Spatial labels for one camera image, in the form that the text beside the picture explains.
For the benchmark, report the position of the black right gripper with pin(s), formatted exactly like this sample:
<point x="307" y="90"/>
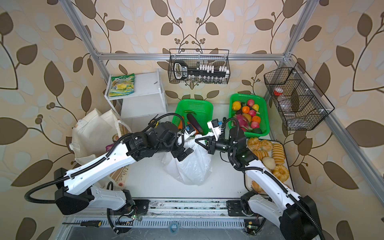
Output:
<point x="211" y="145"/>

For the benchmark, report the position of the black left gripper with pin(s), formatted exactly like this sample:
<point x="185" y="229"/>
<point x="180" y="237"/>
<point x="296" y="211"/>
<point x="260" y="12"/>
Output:
<point x="177" y="152"/>

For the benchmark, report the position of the white plastic bag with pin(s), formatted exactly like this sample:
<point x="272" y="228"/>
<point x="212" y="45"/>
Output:
<point x="194" y="169"/>

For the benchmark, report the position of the purple snack bag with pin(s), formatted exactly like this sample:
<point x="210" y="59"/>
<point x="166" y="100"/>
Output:
<point x="110" y="148"/>

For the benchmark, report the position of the cream floral tote bag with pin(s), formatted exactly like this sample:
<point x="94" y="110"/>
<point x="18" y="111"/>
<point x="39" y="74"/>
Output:
<point x="92" y="135"/>

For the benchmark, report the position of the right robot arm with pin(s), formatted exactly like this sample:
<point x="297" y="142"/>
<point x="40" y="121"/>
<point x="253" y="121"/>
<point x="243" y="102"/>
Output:
<point x="296" y="216"/>

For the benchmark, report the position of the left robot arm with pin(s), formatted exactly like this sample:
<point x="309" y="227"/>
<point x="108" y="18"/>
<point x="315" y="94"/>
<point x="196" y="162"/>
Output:
<point x="74" y="190"/>

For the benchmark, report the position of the purple eggplant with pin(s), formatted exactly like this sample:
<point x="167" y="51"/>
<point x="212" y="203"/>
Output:
<point x="195" y="123"/>

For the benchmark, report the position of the green vegetable basket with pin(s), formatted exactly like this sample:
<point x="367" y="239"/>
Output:
<point x="201" y="110"/>

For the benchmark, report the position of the pink dragon fruit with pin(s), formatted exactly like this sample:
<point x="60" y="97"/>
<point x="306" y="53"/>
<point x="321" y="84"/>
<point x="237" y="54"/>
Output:
<point x="244" y="123"/>

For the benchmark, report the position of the yellow lemon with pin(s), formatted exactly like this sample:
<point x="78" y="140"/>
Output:
<point x="236" y="106"/>

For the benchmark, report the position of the orange fruit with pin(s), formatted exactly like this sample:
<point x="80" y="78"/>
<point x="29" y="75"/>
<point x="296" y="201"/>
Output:
<point x="245" y="109"/>

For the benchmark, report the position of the bread tray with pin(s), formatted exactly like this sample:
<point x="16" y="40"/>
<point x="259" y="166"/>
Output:
<point x="271" y="153"/>

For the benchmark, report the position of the green fruit basket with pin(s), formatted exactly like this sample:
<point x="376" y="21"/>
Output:
<point x="257" y="116"/>

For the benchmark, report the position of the white shelf rack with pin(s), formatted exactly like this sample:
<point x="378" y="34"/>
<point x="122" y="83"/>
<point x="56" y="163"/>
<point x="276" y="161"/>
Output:
<point x="147" y="101"/>

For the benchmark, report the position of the yellow green apple tea bag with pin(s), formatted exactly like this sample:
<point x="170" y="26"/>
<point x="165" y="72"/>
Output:
<point x="122" y="85"/>

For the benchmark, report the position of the black yellow screwdriver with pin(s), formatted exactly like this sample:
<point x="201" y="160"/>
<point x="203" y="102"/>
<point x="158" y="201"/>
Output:
<point x="87" y="224"/>

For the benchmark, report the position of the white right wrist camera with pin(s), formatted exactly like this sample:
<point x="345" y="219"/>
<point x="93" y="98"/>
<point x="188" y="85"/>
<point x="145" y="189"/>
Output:
<point x="216" y="127"/>

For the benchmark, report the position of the black wire basket back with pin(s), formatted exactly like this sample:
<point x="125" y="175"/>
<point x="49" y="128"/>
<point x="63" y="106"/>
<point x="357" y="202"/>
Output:
<point x="199" y="66"/>

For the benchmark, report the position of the black wire basket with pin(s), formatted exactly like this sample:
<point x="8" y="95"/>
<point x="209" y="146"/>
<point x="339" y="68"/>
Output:
<point x="199" y="66"/>
<point x="300" y="101"/>

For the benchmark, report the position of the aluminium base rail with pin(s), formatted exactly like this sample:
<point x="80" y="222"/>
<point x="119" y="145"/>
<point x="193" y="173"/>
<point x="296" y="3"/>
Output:
<point x="175" y="214"/>

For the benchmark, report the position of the glazed ring bread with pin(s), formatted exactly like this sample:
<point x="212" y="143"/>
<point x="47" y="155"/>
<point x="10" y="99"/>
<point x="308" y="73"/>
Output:
<point x="281" y="173"/>

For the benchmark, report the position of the black wire basket right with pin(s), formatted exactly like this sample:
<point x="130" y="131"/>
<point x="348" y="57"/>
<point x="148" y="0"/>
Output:
<point x="300" y="101"/>

